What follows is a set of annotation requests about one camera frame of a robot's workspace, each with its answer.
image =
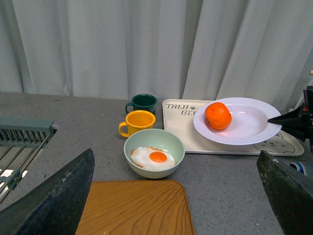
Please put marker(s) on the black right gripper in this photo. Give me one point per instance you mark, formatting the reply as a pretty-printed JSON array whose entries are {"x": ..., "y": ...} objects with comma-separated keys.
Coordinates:
[{"x": 299, "y": 122}]

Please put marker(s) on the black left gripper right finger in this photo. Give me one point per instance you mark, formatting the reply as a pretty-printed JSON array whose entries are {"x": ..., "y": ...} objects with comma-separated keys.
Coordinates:
[{"x": 290, "y": 194}]

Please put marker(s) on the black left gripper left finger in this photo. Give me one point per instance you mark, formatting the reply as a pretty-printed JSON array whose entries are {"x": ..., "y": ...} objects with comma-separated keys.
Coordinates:
[{"x": 55, "y": 206}]

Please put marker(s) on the white plate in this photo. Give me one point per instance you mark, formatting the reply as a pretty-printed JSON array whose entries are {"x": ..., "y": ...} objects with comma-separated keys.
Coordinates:
[{"x": 249, "y": 122}]

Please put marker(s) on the orange fruit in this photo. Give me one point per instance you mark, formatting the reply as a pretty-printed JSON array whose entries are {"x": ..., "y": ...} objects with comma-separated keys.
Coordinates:
[{"x": 218, "y": 116}]

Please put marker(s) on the grey dish rack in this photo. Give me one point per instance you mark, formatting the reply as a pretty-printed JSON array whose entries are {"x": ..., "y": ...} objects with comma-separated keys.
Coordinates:
[{"x": 21, "y": 141}]

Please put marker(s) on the wooden cutting board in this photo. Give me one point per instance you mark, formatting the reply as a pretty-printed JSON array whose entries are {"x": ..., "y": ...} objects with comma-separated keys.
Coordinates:
[{"x": 140, "y": 207}]

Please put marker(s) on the fake fried egg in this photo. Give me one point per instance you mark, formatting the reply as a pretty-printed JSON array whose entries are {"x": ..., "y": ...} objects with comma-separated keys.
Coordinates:
[{"x": 152, "y": 158}]

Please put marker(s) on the light green bowl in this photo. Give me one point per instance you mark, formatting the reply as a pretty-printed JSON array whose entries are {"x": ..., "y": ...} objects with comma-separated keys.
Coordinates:
[{"x": 159, "y": 139}]

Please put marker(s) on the cream bear tray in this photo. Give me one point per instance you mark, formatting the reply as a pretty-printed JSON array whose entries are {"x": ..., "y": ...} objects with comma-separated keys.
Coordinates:
[{"x": 178, "y": 115}]

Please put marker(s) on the yellow mug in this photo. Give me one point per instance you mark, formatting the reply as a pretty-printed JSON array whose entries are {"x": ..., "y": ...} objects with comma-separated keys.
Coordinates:
[{"x": 136, "y": 121}]

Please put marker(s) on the grey curtain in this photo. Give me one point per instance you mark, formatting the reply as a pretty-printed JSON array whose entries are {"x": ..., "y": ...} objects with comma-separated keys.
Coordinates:
[{"x": 190, "y": 49}]

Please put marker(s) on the dark green mug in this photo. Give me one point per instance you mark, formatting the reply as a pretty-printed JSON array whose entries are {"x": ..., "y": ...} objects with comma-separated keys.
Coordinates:
[{"x": 146, "y": 102}]

